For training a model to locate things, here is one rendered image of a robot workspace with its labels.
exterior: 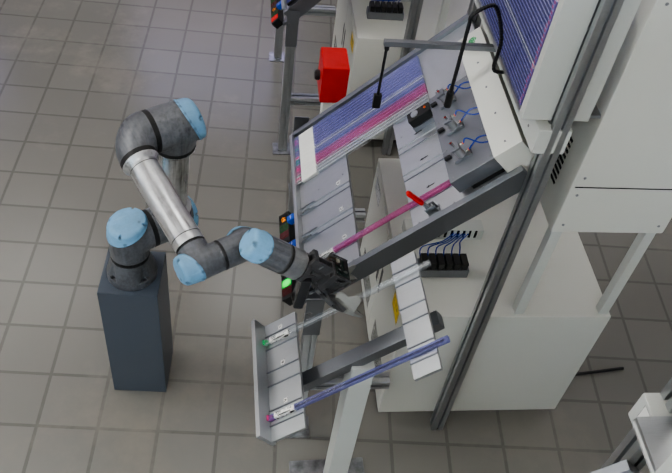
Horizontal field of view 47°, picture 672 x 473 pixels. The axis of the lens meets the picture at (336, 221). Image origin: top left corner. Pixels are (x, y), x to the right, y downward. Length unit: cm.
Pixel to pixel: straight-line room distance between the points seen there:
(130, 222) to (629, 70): 138
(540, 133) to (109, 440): 175
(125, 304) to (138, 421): 52
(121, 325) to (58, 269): 75
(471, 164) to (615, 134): 35
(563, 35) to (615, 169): 47
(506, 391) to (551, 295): 44
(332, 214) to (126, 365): 91
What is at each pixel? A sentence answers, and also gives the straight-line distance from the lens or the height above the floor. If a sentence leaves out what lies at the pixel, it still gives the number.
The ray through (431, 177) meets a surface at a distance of 214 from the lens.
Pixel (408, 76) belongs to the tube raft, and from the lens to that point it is 245.
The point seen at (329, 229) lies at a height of 79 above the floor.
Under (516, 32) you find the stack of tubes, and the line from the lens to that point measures 193.
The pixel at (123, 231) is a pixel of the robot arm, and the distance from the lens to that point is 229.
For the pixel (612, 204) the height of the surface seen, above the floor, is 111.
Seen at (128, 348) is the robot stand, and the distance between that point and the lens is 267.
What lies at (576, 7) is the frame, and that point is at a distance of 168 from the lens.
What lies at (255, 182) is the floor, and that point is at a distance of 354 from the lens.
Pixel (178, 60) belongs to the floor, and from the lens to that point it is 424.
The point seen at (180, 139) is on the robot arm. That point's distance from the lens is 203.
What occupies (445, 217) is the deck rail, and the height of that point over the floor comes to 105.
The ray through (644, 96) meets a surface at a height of 146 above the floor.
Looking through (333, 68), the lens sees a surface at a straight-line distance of 291.
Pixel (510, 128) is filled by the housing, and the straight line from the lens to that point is 196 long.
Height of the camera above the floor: 246
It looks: 46 degrees down
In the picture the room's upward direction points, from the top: 9 degrees clockwise
